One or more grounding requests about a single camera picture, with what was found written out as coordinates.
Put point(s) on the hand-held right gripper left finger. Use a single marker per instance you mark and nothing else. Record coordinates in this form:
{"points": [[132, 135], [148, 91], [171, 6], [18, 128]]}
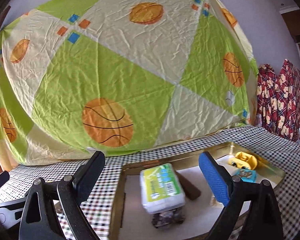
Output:
{"points": [[90, 177]]}

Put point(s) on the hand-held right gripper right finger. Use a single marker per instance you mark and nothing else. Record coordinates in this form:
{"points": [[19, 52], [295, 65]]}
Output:
{"points": [[213, 177]]}

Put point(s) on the brown rectangular box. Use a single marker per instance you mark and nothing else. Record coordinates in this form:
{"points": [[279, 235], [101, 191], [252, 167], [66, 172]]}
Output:
{"points": [[191, 187]]}

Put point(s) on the yellow toy car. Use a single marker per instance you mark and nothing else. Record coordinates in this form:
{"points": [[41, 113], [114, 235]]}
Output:
{"points": [[242, 161]]}

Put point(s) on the gold metal tray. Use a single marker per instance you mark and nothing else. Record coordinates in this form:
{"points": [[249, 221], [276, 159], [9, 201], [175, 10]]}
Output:
{"points": [[130, 205]]}

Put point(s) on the green and white packet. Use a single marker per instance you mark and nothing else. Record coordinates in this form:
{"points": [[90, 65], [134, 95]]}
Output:
{"points": [[161, 187]]}

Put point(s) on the blue cartoon cube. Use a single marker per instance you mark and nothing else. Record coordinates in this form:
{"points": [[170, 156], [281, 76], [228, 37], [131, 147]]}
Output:
{"points": [[246, 175]]}

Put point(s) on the white paper tray liner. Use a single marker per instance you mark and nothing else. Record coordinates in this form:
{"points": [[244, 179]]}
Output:
{"points": [[202, 217]]}

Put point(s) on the checkered tablecloth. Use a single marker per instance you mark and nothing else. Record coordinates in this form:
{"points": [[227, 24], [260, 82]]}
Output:
{"points": [[140, 155]]}

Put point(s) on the red printed cloth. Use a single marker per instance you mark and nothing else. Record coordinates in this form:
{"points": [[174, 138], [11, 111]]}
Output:
{"points": [[277, 97]]}

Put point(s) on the basketball print bedsheet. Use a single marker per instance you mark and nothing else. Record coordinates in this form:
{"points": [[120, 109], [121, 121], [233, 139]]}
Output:
{"points": [[115, 67]]}

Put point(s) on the brown wooden door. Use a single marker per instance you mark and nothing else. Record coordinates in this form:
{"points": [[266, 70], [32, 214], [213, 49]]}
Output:
{"points": [[298, 27]]}

